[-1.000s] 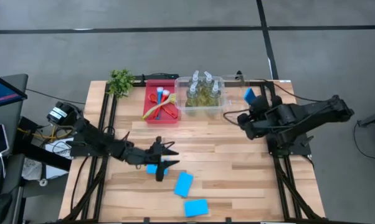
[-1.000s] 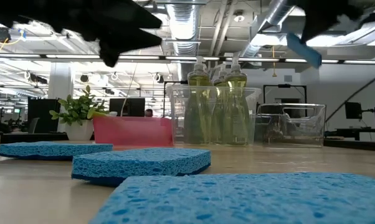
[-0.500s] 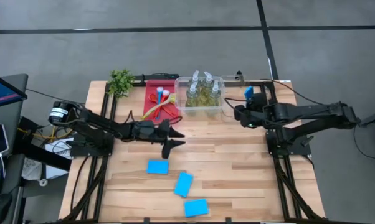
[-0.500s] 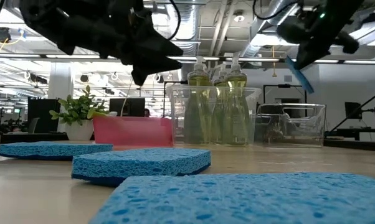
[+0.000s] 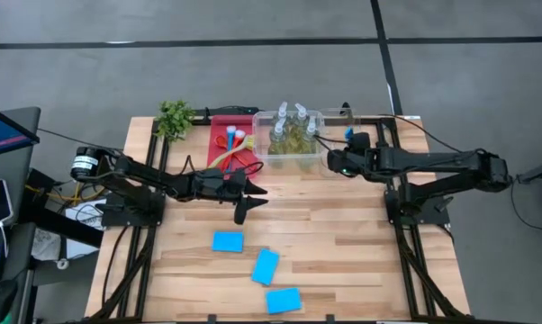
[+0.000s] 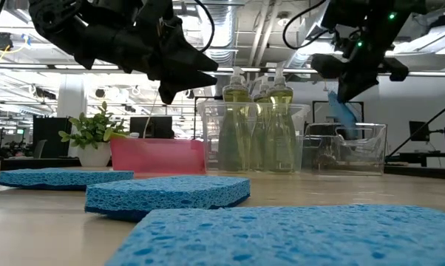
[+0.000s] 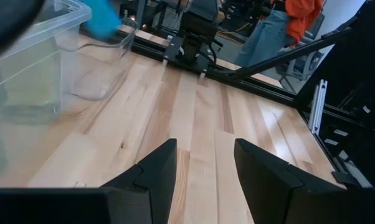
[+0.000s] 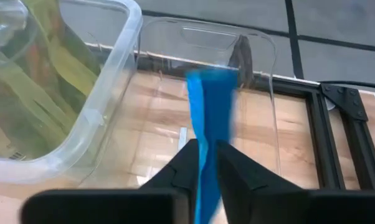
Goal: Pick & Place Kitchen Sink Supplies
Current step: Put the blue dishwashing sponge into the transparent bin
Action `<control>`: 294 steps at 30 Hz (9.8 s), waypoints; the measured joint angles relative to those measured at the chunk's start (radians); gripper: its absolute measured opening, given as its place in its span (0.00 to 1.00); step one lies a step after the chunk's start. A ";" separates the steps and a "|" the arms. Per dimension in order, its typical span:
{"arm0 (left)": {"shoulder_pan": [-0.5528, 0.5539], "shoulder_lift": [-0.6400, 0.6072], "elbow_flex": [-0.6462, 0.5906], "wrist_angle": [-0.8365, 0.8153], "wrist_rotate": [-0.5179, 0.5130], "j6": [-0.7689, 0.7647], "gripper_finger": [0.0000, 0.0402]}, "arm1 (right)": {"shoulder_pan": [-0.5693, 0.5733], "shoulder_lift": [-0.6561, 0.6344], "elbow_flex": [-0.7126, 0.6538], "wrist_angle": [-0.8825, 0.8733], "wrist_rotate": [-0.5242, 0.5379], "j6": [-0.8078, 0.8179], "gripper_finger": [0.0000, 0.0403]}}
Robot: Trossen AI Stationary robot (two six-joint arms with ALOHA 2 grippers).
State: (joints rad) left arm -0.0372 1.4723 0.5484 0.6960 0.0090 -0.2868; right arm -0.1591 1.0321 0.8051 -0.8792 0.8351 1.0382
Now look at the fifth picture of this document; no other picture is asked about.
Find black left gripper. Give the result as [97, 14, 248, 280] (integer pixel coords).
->
[192, 168, 270, 225]

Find red plastic bin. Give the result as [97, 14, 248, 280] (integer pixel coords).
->
[206, 114, 261, 180]

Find small clear plastic bin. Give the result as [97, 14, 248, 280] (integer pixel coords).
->
[320, 106, 371, 172]

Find grey crumpled bag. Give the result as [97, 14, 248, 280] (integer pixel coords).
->
[31, 227, 63, 262]

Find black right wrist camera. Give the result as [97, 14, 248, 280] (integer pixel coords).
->
[352, 131, 371, 153]

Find thin black cable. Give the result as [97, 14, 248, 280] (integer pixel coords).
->
[36, 128, 123, 152]

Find large clear plastic bin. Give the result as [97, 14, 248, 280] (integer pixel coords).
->
[251, 110, 329, 175]

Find computer screen with blue picture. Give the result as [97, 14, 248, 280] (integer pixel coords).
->
[0, 102, 41, 159]

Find green plant in white pot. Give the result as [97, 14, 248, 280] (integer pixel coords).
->
[155, 99, 195, 141]

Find black floor cable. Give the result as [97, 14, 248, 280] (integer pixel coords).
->
[510, 179, 542, 233]

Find white paper sheets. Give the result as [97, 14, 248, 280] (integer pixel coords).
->
[66, 204, 104, 260]

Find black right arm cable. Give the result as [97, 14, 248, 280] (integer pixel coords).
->
[378, 114, 479, 154]

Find black aluminium table frame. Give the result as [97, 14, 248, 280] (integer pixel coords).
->
[79, 115, 474, 324]

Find grey desk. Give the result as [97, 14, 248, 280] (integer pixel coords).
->
[0, 106, 42, 324]

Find blue plastic dish brush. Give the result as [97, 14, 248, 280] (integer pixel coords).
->
[223, 124, 237, 175]

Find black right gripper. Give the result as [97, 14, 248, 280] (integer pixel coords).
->
[327, 137, 371, 179]

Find black metal stand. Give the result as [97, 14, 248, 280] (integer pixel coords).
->
[516, 148, 542, 185]

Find black power strip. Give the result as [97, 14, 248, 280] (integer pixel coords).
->
[203, 105, 260, 117]

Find yellow cable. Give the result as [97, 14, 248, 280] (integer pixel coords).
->
[25, 182, 105, 204]

